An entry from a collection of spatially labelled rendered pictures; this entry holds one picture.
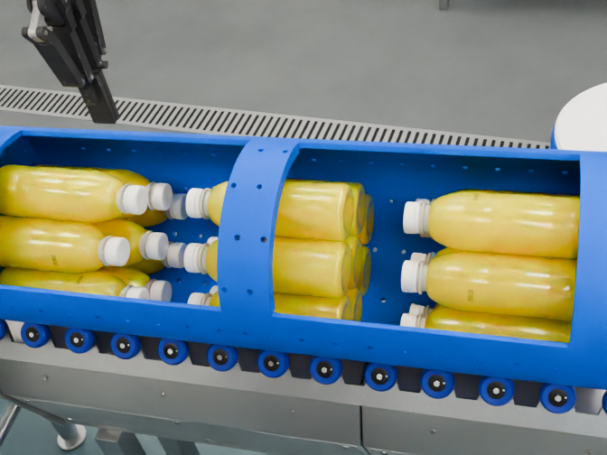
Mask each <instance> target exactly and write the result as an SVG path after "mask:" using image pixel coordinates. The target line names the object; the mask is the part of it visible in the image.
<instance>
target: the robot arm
mask: <svg viewBox="0 0 607 455"><path fill-rule="evenodd" d="M26 6H27V9H28V11H29V12H30V13H31V14H32V16H31V21H30V26H24V27H23V28H22V36H23V37H24V38H25V39H26V40H28V41H29V42H31V43H32V44H33V45H34V46H35V48H36V49H37V50H38V52H39V53H40V54H41V55H42V57H43V58H44V60H45V61H46V63H47V64H48V66H49V67H50V68H51V70H52V72H53V73H54V75H55V76H56V77H57V79H58V80H59V82H60V83H61V84H62V86H63V87H72V88H78V89H79V93H80V94H81V96H82V98H83V101H84V103H85V104H86V106H87V108H88V111H89V113H90V116H91V118H92V120H93V123H95V124H115V123H116V121H117V120H118V118H119V117H120V115H119V113H118V111H117V107H116V104H115V102H114V99H113V98H112V95H111V93H110V90H109V88H108V85H107V82H106V79H105V77H104V74H103V71H102V69H107V67H108V61H107V60H102V59H101V56H102V55H106V53H107V47H106V43H105V39H104V35H103V31H102V27H101V23H100V19H99V15H98V8H97V4H96V0H26ZM95 42H96V43H97V45H96V44H95Z"/></svg>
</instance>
